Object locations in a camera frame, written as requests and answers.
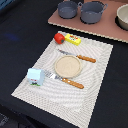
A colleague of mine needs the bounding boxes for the pink toy stove board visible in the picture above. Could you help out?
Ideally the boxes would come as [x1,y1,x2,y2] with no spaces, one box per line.
[48,0,128,43]

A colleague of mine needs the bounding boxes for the red toy pepper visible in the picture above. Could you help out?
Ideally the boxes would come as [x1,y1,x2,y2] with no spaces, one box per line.
[54,33,65,44]

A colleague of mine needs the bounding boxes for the woven beige placemat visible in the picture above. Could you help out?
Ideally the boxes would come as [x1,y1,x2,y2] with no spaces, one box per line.
[12,37,113,128]

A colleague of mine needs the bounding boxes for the round wooden plate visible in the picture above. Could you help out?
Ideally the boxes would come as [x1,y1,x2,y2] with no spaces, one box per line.
[54,55,82,78]

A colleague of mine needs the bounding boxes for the beige bowl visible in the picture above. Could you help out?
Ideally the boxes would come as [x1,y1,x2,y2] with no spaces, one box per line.
[117,4,128,31]

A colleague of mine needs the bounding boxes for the small grey pot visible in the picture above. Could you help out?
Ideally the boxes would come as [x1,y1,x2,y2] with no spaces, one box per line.
[58,1,78,19]

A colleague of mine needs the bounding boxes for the toy knife wooden handle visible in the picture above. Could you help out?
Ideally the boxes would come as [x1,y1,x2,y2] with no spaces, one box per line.
[57,49,96,63]

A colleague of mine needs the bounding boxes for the large grey pot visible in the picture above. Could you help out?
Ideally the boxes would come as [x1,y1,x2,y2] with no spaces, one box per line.
[78,1,108,24]

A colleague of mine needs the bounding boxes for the yellow toy butter box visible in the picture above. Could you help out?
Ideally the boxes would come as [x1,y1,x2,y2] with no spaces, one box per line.
[65,34,81,46]

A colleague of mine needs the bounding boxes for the light blue milk carton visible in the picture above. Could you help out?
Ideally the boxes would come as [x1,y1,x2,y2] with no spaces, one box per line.
[27,68,45,86]

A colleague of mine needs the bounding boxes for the toy fork wooden handle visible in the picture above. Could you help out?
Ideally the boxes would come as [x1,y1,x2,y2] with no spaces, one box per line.
[44,70,84,89]

